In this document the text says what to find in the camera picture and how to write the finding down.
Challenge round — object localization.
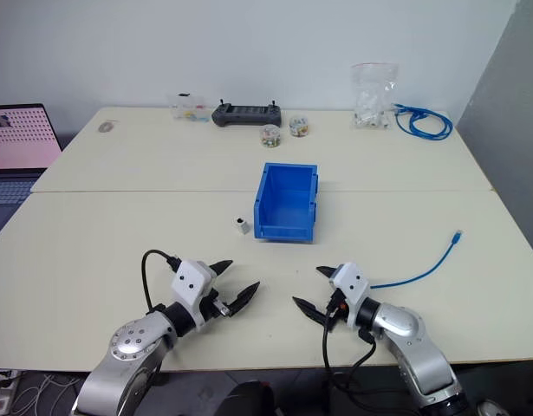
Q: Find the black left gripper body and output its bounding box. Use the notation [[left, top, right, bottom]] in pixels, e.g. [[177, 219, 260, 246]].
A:
[[198, 266, 232, 324]]

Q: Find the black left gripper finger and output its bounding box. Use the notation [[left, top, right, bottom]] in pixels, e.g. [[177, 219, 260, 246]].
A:
[[228, 281, 262, 317], [208, 259, 235, 277]]

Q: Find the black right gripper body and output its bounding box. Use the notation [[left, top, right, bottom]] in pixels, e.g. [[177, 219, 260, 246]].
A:
[[326, 276, 349, 331]]

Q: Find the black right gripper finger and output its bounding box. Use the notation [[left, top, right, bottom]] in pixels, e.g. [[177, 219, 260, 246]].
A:
[[291, 296, 333, 334], [315, 265, 341, 283]]

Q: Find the blue plastic storage bin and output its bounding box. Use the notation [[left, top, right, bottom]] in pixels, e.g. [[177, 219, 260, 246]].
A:
[[252, 162, 322, 245]]

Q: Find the dark rounded shape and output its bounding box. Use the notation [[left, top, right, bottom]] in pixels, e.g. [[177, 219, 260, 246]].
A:
[[213, 380, 279, 416]]

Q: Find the clear jar of coloured bits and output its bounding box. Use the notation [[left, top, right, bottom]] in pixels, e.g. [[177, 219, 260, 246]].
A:
[[288, 114, 311, 139], [259, 123, 283, 150]]

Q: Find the dark grey handheld controller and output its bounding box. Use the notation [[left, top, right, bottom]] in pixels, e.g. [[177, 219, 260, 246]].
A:
[[211, 99, 285, 129]]

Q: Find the clear bag of small parts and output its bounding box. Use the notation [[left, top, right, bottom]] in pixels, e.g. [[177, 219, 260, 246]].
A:
[[169, 91, 209, 123]]

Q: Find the clear bag of white connectors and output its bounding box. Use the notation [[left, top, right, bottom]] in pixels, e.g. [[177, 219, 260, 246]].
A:
[[349, 62, 400, 130]]

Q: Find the grey round object on floor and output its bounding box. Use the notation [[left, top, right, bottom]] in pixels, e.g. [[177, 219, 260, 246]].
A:
[[475, 398, 506, 416]]

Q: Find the open laptop computer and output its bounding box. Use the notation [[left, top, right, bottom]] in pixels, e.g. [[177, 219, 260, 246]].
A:
[[0, 102, 64, 236]]

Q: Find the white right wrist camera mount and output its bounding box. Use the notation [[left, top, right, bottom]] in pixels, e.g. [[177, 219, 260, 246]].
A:
[[329, 261, 372, 328]]

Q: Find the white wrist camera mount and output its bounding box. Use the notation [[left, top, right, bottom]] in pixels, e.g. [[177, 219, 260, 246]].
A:
[[329, 261, 372, 328], [170, 259, 218, 333]]

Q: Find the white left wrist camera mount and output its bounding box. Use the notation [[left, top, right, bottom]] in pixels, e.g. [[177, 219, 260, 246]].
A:
[[170, 259, 218, 333]]

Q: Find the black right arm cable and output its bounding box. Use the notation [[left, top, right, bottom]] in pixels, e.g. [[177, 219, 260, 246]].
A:
[[321, 298, 378, 393]]

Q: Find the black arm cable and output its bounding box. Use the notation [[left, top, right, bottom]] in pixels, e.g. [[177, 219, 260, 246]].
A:
[[321, 298, 378, 393], [140, 249, 181, 314]]

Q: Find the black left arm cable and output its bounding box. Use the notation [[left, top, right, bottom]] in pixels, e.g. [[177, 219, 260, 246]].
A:
[[140, 249, 181, 314]]

